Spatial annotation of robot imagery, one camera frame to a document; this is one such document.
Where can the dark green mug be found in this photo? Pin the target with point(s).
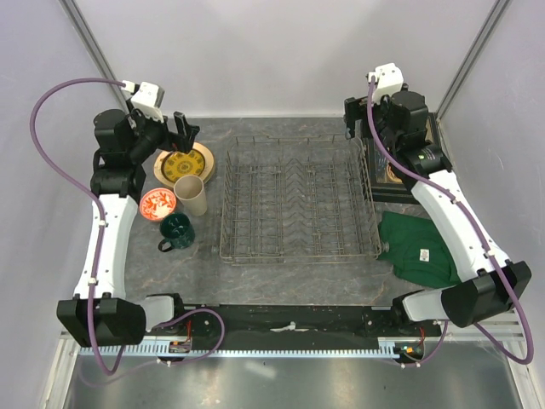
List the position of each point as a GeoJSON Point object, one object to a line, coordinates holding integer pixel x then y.
{"type": "Point", "coordinates": [177, 232]}

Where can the black glass-lid display box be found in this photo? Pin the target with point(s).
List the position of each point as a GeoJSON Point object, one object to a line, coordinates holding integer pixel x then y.
{"type": "Point", "coordinates": [386, 187]}

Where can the cream bird plate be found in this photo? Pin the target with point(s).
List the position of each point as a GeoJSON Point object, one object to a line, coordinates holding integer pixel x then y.
{"type": "Point", "coordinates": [208, 172]}

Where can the green cloth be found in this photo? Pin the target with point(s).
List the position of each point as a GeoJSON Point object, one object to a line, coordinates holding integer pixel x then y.
{"type": "Point", "coordinates": [417, 251]}

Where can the slotted cable duct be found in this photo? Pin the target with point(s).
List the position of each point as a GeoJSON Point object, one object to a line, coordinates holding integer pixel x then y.
{"type": "Point", "coordinates": [170, 350]}

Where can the white red patterned bowl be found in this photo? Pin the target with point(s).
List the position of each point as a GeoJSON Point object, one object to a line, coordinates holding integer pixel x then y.
{"type": "Point", "coordinates": [157, 203]}

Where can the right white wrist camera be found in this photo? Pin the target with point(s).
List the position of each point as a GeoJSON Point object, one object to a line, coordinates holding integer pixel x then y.
{"type": "Point", "coordinates": [388, 80]}

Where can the wire dish rack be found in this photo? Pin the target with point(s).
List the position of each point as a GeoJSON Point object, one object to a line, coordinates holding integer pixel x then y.
{"type": "Point", "coordinates": [297, 200]}

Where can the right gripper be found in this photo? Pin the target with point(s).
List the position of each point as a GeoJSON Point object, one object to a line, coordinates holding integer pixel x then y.
{"type": "Point", "coordinates": [357, 108]}

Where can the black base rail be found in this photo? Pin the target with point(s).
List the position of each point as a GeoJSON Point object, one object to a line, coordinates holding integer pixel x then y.
{"type": "Point", "coordinates": [296, 326]}

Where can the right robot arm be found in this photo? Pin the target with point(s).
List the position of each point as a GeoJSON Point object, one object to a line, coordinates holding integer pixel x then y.
{"type": "Point", "coordinates": [486, 273]}

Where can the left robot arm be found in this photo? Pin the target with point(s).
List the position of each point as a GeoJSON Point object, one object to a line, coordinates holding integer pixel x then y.
{"type": "Point", "coordinates": [98, 312]}

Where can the beige cup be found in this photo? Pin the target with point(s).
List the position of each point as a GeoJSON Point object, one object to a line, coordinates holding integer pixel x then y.
{"type": "Point", "coordinates": [190, 191]}

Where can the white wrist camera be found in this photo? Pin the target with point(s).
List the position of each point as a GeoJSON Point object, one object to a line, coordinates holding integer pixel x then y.
{"type": "Point", "coordinates": [388, 80]}
{"type": "Point", "coordinates": [145, 97]}

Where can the yellow patterned small plate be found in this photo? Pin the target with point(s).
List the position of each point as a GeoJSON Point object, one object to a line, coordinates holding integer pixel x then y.
{"type": "Point", "coordinates": [177, 165]}

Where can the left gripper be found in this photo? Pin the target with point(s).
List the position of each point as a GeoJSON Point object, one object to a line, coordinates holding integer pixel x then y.
{"type": "Point", "coordinates": [180, 141]}

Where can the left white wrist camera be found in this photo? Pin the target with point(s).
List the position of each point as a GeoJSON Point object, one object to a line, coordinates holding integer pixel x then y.
{"type": "Point", "coordinates": [145, 97]}

